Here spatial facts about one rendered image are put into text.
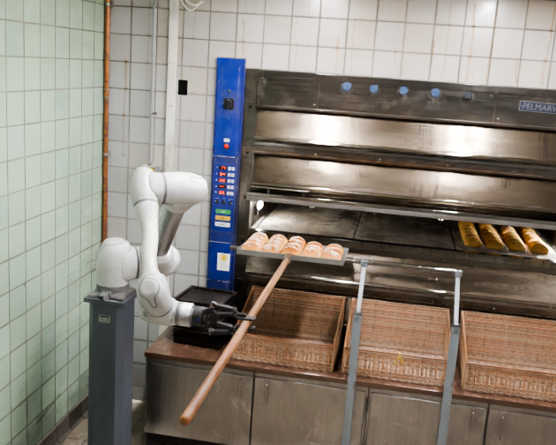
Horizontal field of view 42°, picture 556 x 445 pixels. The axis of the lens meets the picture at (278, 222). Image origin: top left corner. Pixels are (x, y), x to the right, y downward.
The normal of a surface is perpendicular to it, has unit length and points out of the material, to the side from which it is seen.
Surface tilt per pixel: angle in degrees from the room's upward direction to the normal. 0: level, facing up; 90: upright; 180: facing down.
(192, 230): 90
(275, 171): 70
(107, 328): 90
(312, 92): 92
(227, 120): 90
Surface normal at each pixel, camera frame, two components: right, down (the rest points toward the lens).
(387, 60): -0.18, 0.20
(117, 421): 0.56, 0.22
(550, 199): -0.14, -0.15
